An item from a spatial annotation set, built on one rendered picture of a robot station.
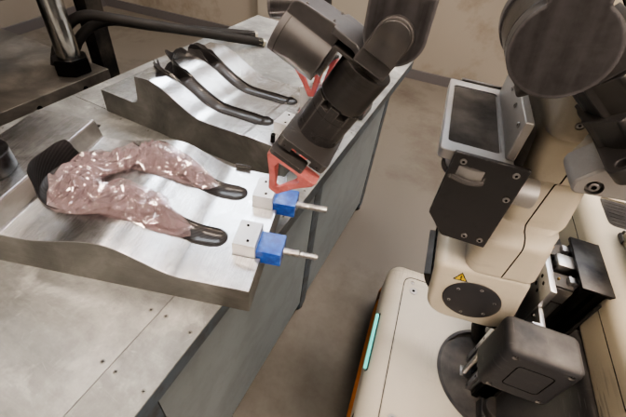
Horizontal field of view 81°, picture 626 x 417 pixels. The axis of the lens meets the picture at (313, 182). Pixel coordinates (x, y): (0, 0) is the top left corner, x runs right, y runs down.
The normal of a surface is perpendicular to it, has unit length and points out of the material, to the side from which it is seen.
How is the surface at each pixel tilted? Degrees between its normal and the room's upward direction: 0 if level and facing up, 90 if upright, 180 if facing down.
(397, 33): 90
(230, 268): 0
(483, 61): 90
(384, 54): 90
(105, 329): 0
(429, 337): 0
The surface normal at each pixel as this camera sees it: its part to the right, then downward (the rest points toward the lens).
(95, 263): -0.16, 0.64
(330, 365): 0.10, -0.75
